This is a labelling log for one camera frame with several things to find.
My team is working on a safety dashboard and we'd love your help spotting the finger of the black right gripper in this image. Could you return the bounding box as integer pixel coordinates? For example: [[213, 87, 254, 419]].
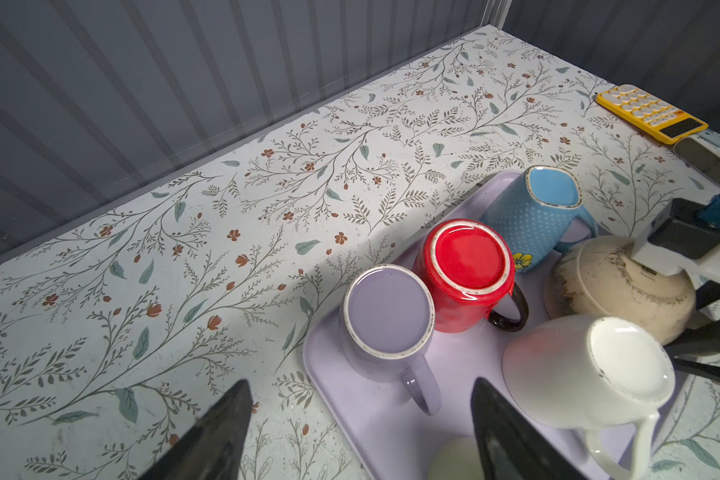
[[672, 358, 720, 383], [665, 320, 720, 357]]

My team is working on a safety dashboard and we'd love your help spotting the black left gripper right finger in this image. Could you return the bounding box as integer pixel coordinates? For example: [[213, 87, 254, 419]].
[[470, 378, 584, 479]]

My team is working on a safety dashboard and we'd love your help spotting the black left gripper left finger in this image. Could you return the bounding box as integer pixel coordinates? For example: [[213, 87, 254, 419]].
[[141, 379, 253, 479]]

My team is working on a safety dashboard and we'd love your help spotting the light green mug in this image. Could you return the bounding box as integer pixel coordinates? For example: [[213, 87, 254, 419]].
[[426, 436, 484, 480]]

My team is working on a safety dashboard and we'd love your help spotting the beige speckled mug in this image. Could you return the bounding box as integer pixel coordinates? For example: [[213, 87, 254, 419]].
[[543, 235, 696, 345]]

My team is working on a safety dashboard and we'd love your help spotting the white mug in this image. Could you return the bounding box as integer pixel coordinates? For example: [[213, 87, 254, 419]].
[[502, 315, 675, 479]]

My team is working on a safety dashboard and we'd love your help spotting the purple mug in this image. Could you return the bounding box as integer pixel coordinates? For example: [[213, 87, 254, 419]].
[[339, 264, 442, 416]]

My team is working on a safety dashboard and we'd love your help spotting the red mug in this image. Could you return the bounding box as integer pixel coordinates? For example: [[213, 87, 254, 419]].
[[413, 218, 529, 333]]

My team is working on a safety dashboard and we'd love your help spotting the blue polka dot mug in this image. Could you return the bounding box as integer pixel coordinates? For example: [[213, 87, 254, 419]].
[[479, 166, 598, 273]]

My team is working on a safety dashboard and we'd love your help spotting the yellow calculator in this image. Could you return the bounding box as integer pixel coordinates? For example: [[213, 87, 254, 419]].
[[595, 84, 709, 145]]

